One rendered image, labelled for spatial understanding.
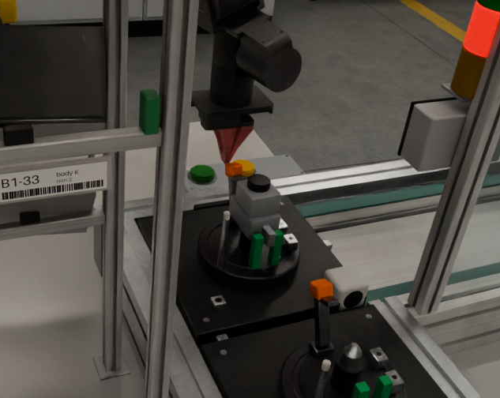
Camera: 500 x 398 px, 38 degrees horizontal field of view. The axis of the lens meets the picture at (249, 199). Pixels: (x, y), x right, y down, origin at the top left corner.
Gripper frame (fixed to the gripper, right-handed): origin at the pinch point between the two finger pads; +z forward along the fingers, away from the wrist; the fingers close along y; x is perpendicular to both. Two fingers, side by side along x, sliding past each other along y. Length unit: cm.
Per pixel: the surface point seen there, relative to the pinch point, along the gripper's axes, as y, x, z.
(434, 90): 214, 199, 106
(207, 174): 1.4, 9.3, 8.9
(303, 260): 6.8, -13.8, 9.6
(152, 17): 84, 290, 91
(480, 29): 16.8, -24.0, -26.8
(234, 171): -0.5, -4.4, -0.3
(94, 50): -24.6, -27.3, -29.2
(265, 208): -0.2, -13.6, -0.2
